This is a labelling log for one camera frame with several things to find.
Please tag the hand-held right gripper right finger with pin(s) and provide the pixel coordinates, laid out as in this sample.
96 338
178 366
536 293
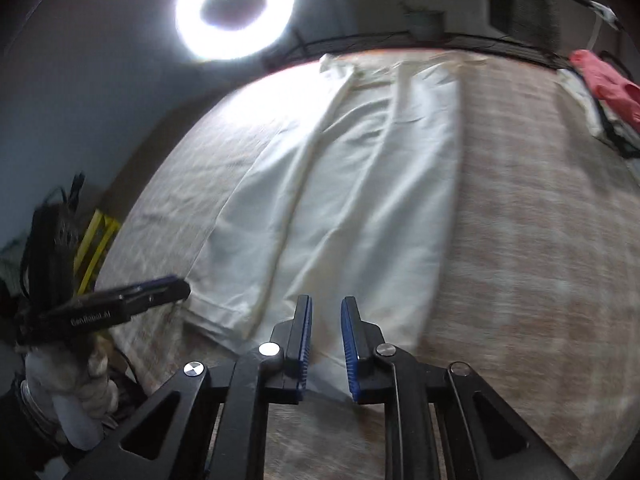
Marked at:
349 346

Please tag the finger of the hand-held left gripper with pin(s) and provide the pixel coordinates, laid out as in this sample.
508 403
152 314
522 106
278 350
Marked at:
162 292

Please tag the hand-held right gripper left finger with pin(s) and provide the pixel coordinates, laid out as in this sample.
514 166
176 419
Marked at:
305 341

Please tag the white pants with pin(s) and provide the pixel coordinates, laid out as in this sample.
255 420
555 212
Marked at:
350 185

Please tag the person's left hand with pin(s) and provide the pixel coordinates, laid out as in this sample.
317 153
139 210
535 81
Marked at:
50 377

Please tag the beige patterned tablecloth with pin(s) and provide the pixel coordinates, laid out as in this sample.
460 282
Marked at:
525 240

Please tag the grey container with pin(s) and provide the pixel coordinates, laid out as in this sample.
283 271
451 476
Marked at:
425 22

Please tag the white cloth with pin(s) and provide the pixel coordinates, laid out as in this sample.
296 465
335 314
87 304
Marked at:
582 97

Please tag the pink cloth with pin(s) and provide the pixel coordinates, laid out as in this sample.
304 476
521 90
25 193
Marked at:
600 77

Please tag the black mesh panel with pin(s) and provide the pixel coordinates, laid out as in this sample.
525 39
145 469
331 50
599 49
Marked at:
522 5

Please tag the yellow metal frame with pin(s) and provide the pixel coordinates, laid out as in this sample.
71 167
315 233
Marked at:
95 245

